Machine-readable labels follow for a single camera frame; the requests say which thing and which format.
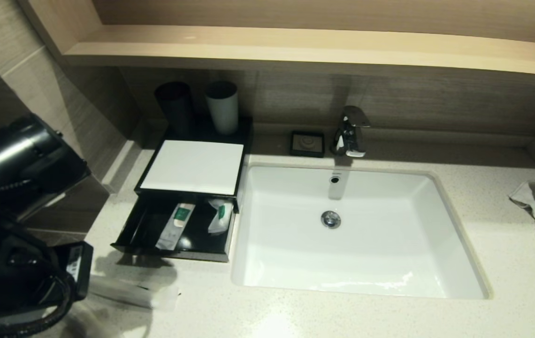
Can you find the grey plastic cup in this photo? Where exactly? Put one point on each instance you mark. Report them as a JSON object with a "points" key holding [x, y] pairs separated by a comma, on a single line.
{"points": [[223, 112]]}

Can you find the small plain white sachet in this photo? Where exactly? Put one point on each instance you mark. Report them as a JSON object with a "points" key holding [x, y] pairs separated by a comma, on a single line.
{"points": [[220, 220]]}

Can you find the grey sachet with green label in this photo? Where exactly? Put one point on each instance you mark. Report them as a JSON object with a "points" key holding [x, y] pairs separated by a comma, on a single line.
{"points": [[176, 225]]}

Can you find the black tray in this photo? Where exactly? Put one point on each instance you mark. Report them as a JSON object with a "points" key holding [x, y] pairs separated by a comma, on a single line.
{"points": [[145, 225]]}

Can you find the chrome faucet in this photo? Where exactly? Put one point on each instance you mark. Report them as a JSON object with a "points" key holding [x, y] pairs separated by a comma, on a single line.
{"points": [[349, 136]]}

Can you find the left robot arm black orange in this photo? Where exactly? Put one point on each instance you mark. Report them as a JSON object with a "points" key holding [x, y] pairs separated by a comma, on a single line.
{"points": [[14, 188]]}

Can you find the white sachet with green square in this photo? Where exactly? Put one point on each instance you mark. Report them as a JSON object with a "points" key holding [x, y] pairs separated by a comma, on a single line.
{"points": [[213, 203]]}

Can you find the black amenity box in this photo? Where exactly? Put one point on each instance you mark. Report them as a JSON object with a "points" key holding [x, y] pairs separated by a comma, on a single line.
{"points": [[246, 141]]}

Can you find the long clear toothbrush packet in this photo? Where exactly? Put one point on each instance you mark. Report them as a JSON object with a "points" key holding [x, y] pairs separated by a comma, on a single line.
{"points": [[131, 291]]}

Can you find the chrome drain stopper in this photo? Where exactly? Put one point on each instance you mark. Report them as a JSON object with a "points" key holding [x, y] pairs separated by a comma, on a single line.
{"points": [[331, 219]]}

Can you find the white sink basin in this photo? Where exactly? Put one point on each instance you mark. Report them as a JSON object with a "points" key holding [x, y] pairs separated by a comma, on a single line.
{"points": [[366, 253]]}

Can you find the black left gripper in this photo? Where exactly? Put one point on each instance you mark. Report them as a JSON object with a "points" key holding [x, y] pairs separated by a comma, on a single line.
{"points": [[77, 270]]}

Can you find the black soap dish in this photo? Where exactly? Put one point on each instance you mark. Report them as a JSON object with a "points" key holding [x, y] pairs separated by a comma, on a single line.
{"points": [[307, 143]]}

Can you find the black cup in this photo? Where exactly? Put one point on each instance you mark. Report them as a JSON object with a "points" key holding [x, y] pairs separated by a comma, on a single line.
{"points": [[176, 108]]}

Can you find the wooden wall shelf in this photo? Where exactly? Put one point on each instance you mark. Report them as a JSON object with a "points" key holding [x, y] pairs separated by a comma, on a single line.
{"points": [[342, 44]]}

